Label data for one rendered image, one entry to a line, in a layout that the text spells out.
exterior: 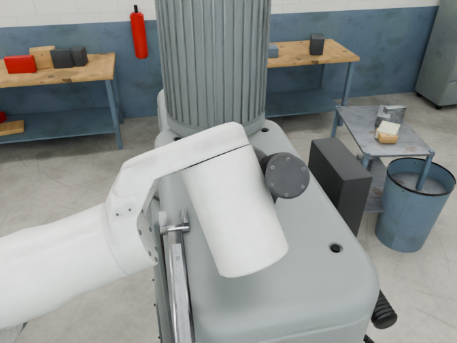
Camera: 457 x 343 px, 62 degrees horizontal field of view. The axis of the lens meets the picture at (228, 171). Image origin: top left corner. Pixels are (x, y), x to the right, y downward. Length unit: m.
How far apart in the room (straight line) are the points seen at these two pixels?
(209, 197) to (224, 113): 0.38
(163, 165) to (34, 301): 0.14
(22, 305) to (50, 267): 0.04
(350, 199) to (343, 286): 0.52
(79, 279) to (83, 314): 2.57
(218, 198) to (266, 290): 0.18
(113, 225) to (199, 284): 0.18
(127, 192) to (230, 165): 0.08
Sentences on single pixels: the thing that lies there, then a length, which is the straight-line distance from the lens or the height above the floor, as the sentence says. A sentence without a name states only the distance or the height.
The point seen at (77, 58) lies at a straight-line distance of 4.40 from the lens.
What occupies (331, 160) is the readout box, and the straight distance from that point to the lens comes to 0.98.
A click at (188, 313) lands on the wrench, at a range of 0.42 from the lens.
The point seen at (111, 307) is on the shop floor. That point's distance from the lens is 2.87.
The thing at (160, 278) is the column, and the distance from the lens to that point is 1.28.
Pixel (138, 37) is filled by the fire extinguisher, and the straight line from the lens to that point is 4.65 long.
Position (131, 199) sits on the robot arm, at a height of 2.06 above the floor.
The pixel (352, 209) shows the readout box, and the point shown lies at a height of 1.63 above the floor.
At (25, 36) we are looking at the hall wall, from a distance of 4.94.
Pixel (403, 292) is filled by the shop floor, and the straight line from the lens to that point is 3.09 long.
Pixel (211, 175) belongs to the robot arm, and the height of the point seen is 2.07.
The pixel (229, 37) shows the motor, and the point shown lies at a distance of 0.63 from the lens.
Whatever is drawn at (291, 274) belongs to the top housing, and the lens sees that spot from 0.47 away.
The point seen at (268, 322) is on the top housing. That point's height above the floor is 1.88.
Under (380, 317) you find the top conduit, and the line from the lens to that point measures 0.57.
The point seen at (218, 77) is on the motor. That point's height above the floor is 2.01.
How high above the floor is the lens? 2.24
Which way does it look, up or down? 35 degrees down
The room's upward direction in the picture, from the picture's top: straight up
